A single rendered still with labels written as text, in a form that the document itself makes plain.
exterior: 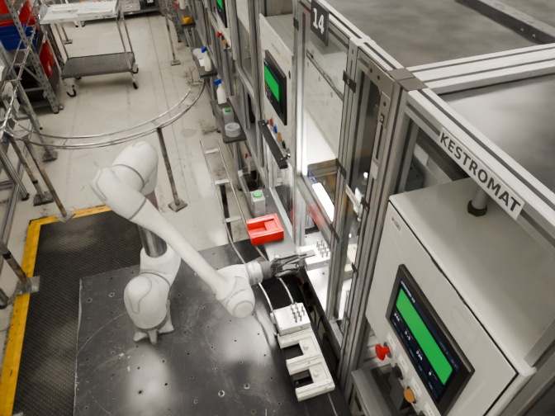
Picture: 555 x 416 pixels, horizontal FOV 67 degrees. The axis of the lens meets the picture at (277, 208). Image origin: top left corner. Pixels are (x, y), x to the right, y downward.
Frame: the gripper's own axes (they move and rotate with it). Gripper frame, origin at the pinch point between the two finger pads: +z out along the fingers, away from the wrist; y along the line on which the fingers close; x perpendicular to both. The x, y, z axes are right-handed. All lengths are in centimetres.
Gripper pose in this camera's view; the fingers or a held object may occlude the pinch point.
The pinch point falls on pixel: (306, 258)
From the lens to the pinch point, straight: 179.2
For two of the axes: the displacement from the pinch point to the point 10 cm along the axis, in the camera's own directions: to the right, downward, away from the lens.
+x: -3.0, -6.5, 7.0
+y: -0.4, -7.3, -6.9
